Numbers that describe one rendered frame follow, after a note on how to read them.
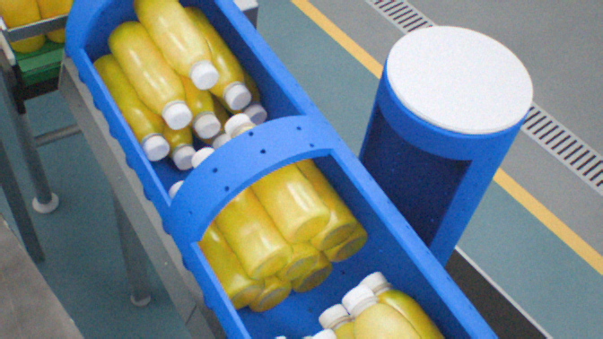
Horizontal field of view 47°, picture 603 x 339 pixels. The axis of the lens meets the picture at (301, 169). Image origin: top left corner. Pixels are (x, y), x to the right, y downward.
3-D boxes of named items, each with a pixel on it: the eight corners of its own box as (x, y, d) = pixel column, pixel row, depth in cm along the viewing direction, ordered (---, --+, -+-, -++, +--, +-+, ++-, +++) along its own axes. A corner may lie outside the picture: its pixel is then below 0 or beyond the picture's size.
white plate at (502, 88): (403, 10, 140) (402, 15, 141) (372, 104, 123) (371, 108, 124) (538, 47, 137) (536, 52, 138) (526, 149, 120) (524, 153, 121)
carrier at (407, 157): (336, 239, 210) (310, 321, 193) (400, 13, 141) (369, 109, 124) (427, 267, 207) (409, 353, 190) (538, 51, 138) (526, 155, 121)
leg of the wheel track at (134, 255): (135, 309, 205) (113, 186, 156) (127, 294, 208) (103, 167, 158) (153, 301, 207) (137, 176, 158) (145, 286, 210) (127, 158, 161)
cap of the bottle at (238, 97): (243, 80, 110) (249, 87, 109) (248, 94, 113) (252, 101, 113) (222, 91, 109) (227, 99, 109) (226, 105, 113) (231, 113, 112)
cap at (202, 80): (187, 82, 107) (193, 91, 106) (193, 63, 104) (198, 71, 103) (209, 80, 109) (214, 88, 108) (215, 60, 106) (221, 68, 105)
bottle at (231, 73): (198, -2, 118) (250, 70, 109) (207, 27, 124) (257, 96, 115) (161, 17, 116) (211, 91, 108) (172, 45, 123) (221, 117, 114)
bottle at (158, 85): (100, 51, 115) (146, 128, 106) (117, 16, 111) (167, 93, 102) (136, 56, 120) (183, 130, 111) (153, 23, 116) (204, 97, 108)
